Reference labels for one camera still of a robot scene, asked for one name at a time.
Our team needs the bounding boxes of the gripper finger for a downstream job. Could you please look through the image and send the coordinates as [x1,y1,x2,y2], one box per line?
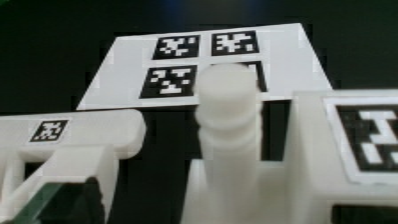
[16,177,105,224]

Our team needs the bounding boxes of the white chair seat part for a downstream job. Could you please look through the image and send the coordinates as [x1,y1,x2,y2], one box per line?
[181,64,290,224]

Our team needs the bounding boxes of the white chair leg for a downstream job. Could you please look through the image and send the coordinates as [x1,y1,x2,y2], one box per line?
[285,90,398,224]

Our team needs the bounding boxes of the white chair back frame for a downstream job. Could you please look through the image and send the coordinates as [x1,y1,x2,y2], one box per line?
[0,109,146,223]

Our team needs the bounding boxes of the white marker base plate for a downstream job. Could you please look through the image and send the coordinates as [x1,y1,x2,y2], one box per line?
[77,23,332,110]

